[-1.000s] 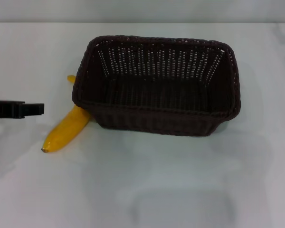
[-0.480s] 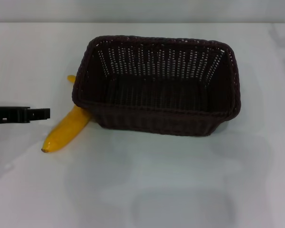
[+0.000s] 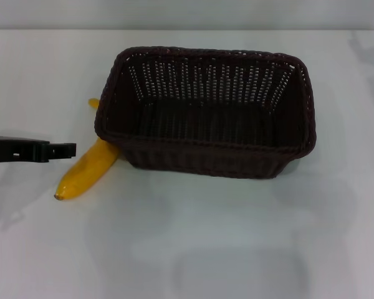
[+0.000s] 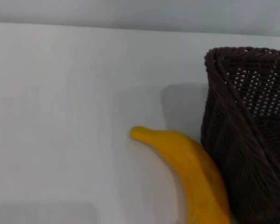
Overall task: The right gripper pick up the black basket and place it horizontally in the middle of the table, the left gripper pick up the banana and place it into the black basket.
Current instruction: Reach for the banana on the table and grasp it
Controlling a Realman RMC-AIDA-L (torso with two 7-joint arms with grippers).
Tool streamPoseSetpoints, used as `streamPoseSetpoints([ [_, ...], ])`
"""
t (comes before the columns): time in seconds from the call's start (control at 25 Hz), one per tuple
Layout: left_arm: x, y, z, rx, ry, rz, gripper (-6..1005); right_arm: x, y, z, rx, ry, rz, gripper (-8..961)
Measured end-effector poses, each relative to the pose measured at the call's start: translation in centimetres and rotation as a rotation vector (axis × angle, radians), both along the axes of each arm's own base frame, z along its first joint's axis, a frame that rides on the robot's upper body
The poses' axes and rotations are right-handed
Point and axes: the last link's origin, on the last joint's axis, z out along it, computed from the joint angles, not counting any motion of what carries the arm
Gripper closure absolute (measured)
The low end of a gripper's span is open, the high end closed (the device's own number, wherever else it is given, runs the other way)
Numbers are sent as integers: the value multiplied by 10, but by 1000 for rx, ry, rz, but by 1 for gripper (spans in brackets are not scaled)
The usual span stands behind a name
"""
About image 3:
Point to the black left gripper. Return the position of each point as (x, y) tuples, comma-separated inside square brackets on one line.
[(15, 148)]

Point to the yellow banana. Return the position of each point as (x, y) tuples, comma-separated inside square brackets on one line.
[(84, 171)]

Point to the dark brown woven basket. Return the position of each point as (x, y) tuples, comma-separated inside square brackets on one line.
[(205, 134)]

